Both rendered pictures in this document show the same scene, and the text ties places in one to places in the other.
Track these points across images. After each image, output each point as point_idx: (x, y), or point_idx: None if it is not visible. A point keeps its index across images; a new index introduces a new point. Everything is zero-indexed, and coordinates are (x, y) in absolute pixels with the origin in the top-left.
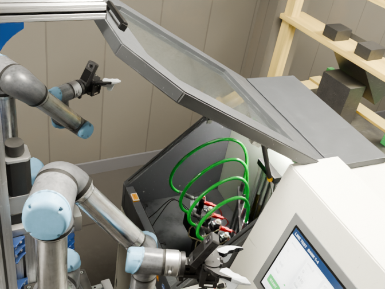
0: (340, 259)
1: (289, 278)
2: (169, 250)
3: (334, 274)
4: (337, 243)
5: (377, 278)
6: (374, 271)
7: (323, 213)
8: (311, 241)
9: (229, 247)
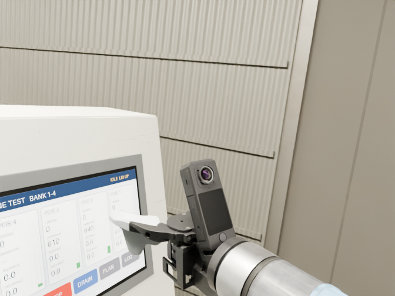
0: (70, 157)
1: (38, 267)
2: (250, 258)
3: (80, 178)
4: (53, 145)
5: (108, 129)
6: (102, 127)
7: (4, 131)
8: (24, 182)
9: (132, 217)
